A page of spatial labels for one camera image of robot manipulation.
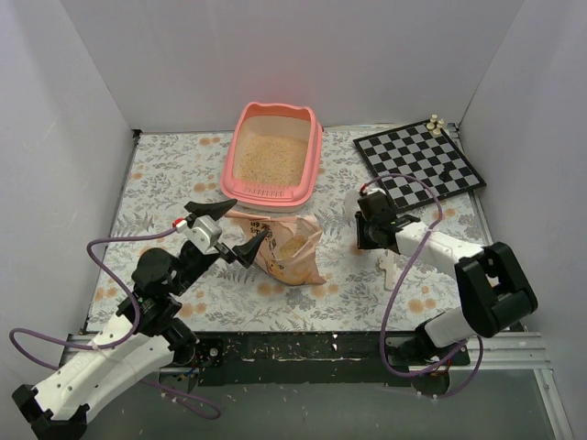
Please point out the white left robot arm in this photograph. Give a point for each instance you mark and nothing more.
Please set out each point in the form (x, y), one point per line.
(143, 335)

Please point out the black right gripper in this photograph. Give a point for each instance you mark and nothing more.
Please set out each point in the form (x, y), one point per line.
(363, 232)

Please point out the pink cat litter box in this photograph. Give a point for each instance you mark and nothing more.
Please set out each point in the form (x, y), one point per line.
(273, 158)

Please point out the clear plastic scoop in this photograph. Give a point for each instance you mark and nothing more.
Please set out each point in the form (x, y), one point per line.
(351, 206)

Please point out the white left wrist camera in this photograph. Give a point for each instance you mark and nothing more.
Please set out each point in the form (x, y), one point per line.
(203, 232)

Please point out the white plastic bracket piece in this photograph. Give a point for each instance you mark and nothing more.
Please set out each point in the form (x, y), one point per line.
(386, 264)

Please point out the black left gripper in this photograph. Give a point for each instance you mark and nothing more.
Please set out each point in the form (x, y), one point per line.
(225, 247)

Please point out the pink cat litter bag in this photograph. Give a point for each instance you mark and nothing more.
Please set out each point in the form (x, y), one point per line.
(288, 252)

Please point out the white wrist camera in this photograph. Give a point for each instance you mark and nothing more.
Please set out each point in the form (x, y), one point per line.
(366, 190)
(203, 232)

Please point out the black chess piece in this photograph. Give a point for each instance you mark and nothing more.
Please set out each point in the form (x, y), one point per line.
(445, 175)

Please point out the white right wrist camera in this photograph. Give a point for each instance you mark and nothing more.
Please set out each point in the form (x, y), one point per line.
(366, 190)

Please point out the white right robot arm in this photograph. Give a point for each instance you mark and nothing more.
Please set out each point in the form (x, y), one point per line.
(494, 291)

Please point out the black grey chessboard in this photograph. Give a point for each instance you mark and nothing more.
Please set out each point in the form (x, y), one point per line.
(409, 158)

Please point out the floral table mat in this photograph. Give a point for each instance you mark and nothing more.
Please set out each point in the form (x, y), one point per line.
(170, 170)

